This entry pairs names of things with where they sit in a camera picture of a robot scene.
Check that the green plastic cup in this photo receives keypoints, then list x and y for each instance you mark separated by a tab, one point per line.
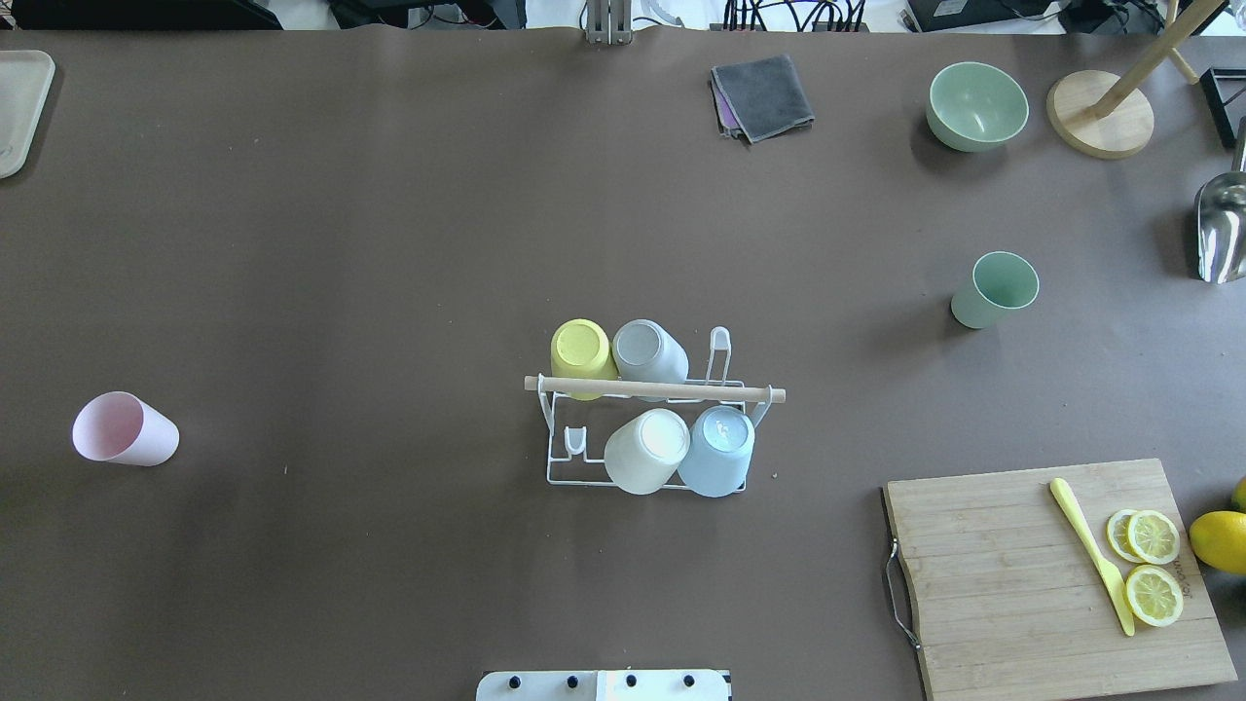
1000	283

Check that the grey plastic cup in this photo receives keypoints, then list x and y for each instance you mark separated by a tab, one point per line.
646	352

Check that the yellow plastic cup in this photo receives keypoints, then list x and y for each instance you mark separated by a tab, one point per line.
580	349

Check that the white plastic cup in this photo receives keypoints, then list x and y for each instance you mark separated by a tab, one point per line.
641	456

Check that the light blue plastic cup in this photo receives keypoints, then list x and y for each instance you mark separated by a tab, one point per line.
720	451

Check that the grey folded cloth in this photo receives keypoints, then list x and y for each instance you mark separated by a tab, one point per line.
758	99

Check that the green bowl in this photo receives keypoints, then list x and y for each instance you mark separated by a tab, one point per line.
973	107

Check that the yellow plastic knife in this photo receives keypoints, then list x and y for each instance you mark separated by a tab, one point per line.
1108	572

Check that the wooden cutting board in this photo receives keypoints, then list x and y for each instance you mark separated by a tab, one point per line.
1007	605

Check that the wooden stand with round base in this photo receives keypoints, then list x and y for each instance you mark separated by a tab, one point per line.
1104	115

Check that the lemon slice upper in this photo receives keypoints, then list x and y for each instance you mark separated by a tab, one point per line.
1143	537

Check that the lemon slice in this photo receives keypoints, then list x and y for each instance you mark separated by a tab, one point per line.
1154	595
1143	537

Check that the lemon slice lower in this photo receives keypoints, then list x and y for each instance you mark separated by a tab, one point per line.
1154	595

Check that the metal scoop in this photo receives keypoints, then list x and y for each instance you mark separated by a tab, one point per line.
1220	221

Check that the whole yellow lemon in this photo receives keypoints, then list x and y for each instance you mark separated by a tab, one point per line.
1218	540

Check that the green lime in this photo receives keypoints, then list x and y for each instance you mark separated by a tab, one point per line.
1238	496

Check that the beige tray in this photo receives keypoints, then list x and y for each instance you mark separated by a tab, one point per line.
26	78

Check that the white wire cup holder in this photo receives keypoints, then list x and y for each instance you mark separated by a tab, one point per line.
580	414

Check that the aluminium frame post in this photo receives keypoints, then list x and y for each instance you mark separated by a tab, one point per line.
609	22

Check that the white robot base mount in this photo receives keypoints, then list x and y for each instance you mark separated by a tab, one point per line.
625	684

